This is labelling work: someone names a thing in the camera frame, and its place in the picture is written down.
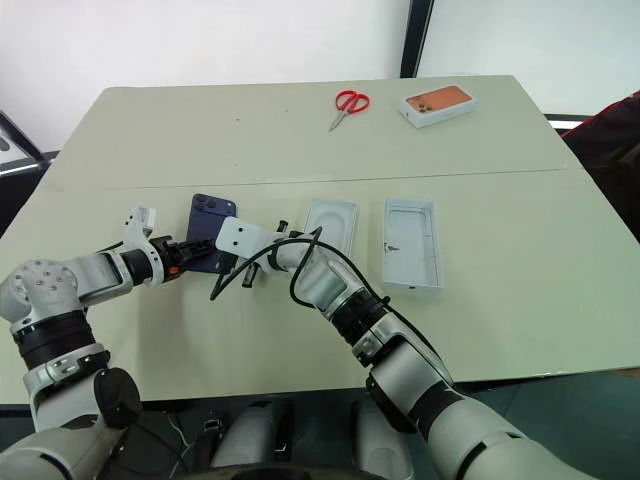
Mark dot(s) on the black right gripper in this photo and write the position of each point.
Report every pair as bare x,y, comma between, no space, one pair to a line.
251,276

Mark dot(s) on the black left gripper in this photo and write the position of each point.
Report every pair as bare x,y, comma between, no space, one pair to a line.
172,254

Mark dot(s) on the dark blue smartphone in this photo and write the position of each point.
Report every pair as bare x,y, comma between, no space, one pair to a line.
210,220

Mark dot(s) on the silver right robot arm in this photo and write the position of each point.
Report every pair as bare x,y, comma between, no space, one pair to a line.
415,370

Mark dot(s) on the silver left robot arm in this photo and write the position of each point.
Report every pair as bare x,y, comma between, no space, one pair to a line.
60,280

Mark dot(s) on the white phone box tray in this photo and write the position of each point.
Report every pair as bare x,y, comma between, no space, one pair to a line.
331,225

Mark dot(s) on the white phone box lid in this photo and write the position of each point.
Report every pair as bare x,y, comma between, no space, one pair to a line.
412,245

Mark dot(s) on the white box with orange phone print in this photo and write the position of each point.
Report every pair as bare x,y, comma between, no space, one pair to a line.
437,104

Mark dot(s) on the silver robot left leg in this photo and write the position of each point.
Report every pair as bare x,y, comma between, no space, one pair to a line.
242,435

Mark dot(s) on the silver robot leg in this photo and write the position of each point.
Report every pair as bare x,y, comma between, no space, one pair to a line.
382,440
242,435

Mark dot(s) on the dark rounded robot torso edge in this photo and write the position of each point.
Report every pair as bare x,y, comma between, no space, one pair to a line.
275,473

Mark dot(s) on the silver robot right leg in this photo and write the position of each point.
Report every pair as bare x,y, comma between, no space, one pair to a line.
382,440

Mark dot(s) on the person in dark red clothing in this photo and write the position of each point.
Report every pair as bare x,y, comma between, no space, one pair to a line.
607,150

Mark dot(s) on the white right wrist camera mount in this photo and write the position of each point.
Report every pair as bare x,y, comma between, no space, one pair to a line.
245,240

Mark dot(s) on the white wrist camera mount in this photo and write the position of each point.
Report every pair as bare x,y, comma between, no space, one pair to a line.
138,227
245,240

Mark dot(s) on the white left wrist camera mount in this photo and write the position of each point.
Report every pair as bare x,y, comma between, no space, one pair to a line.
138,227

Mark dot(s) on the dark metal frame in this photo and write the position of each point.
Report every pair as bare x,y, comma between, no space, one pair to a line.
20,150

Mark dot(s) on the black vertical wall post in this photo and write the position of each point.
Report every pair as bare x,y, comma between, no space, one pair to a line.
416,37

